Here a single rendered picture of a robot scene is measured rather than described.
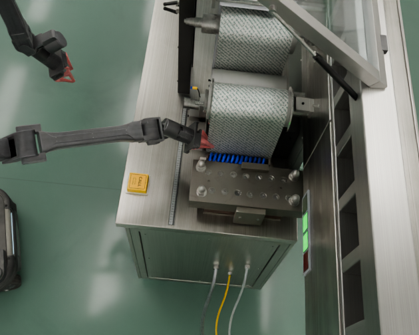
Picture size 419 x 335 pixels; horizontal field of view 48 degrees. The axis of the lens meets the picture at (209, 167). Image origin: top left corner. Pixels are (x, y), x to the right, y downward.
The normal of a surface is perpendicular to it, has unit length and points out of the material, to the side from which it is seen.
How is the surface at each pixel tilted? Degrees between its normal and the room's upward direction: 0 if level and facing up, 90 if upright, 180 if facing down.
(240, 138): 90
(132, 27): 0
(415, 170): 0
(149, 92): 0
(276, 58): 92
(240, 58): 92
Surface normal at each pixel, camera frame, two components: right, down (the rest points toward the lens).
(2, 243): 0.07, -0.45
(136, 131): 0.44, -0.12
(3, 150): 0.75, -0.18
